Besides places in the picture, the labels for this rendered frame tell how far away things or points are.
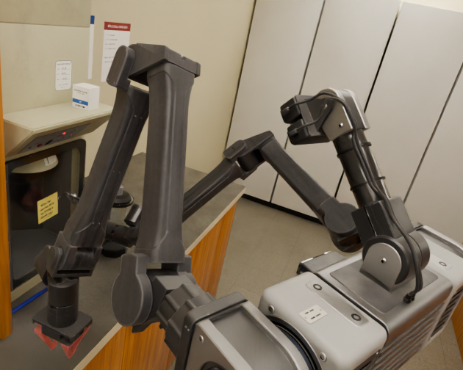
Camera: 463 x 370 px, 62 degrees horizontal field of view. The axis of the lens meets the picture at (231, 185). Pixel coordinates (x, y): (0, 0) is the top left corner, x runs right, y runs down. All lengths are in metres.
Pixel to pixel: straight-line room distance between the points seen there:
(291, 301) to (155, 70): 0.40
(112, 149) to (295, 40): 3.22
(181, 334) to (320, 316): 0.16
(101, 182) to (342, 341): 0.48
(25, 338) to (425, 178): 3.45
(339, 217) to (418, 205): 3.18
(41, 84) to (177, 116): 0.57
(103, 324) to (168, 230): 0.71
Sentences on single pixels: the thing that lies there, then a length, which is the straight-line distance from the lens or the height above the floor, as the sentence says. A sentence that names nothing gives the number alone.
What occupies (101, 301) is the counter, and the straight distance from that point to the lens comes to 1.31.
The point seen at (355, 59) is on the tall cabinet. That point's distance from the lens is 3.75.
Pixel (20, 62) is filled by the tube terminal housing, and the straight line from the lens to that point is 1.06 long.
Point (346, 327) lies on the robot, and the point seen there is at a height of 1.53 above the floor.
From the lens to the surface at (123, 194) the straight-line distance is 1.40.
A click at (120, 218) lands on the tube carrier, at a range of 1.40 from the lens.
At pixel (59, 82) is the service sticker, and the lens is 1.16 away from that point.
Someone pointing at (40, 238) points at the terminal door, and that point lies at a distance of 1.28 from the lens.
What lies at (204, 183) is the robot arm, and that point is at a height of 1.37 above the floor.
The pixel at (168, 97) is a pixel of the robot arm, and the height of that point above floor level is 1.69.
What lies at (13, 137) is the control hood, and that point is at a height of 1.48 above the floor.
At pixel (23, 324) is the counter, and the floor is 0.94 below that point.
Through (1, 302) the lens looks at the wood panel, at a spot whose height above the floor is 1.07.
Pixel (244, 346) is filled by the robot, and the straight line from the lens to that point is 0.45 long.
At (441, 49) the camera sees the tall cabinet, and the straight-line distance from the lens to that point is 3.78.
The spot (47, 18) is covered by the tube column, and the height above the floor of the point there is 1.72.
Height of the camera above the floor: 1.82
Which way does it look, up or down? 24 degrees down
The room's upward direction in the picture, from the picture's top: 12 degrees clockwise
